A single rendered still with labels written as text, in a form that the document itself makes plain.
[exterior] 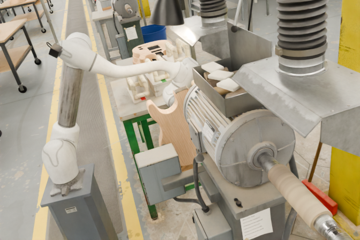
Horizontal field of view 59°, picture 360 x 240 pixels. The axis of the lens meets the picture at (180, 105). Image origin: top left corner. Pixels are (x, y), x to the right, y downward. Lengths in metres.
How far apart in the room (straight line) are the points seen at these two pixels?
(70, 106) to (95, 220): 0.68
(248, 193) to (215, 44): 0.52
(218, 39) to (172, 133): 0.50
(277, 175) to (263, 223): 0.37
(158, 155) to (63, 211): 0.89
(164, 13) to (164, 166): 0.57
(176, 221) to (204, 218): 1.28
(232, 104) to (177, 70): 0.82
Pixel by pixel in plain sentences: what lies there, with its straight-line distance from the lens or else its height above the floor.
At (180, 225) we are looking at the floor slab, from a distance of 2.49.
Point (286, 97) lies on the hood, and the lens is 0.68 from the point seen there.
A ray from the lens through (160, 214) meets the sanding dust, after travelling 2.60.
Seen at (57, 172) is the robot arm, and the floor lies 0.84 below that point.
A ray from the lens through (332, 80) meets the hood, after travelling 0.74.
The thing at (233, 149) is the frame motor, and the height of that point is 1.30.
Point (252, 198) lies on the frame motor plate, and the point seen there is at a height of 1.12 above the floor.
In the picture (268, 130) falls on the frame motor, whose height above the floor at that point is 1.33.
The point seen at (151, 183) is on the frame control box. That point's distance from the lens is 1.28.
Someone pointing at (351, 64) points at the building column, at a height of 1.09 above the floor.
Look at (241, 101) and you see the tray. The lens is 0.92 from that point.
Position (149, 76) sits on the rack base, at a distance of 2.23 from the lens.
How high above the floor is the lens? 1.86
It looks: 28 degrees down
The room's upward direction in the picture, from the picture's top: 11 degrees counter-clockwise
